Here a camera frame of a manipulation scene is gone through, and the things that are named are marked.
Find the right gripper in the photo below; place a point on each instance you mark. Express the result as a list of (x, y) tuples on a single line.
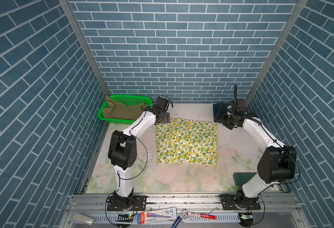
[(220, 117)]

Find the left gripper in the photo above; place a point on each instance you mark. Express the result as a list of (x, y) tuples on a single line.
[(166, 117)]

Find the yellow lemon print skirt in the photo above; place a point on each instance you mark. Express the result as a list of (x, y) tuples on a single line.
[(187, 142)]

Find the dark blue denim skirt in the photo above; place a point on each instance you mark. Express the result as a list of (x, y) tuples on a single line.
[(220, 112)]

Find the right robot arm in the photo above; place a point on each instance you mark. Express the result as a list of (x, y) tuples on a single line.
[(278, 162)]

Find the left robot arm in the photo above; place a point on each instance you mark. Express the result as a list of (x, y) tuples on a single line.
[(123, 146)]

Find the green plastic basket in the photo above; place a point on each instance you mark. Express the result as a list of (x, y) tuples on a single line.
[(128, 100)]

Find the olive khaki skirt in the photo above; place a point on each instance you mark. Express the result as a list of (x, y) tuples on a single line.
[(119, 110)]

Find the dark green pad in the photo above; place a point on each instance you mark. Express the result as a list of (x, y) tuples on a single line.
[(242, 178)]

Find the toothpaste box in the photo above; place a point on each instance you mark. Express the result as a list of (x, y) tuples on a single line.
[(157, 215)]

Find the blue marker pen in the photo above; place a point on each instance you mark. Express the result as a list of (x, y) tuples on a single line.
[(179, 218)]

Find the white plastic cup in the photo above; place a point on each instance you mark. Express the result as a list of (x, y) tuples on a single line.
[(84, 219)]

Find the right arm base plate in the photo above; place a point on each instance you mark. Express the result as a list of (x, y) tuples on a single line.
[(238, 202)]

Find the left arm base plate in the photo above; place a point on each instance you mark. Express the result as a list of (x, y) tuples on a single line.
[(118, 203)]

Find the red handled screwdriver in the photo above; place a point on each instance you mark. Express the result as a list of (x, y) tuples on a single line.
[(200, 215)]

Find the aluminium rail frame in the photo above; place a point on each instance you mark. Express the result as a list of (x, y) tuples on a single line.
[(93, 205)]

